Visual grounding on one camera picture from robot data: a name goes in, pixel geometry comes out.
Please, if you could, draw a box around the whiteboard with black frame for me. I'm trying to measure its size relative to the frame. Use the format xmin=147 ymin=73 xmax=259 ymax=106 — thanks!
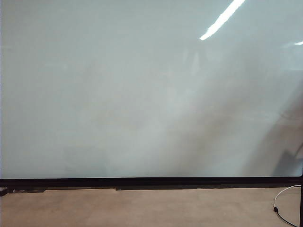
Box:
xmin=0 ymin=0 xmax=303 ymax=189

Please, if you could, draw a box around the black whiteboard stand post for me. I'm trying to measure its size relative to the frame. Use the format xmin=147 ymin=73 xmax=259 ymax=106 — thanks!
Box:
xmin=300 ymin=165 xmax=303 ymax=227

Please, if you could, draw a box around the white and black cable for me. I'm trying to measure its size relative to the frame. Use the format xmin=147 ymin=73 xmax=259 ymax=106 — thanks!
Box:
xmin=273 ymin=184 xmax=302 ymax=227

